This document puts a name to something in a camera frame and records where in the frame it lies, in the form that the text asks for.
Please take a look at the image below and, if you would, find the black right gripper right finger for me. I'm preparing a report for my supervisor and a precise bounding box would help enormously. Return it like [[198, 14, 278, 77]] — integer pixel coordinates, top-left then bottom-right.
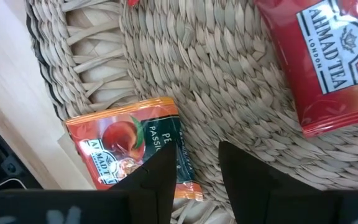
[[218, 141, 324, 224]]

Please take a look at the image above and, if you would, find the orange peach tea sachet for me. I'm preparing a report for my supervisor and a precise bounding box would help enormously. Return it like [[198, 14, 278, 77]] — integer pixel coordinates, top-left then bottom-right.
[[65, 96, 204, 202]]

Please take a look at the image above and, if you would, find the white cable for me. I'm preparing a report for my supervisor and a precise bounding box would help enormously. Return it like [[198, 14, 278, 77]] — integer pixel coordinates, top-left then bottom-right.
[[0, 177, 27, 197]]

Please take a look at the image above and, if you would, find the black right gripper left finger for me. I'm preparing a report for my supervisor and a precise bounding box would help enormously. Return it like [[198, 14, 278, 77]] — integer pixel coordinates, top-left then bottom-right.
[[108, 141, 178, 224]]

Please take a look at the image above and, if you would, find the round woven placemat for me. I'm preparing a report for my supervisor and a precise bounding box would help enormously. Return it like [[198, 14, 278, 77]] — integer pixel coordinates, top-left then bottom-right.
[[25, 0, 358, 224]]

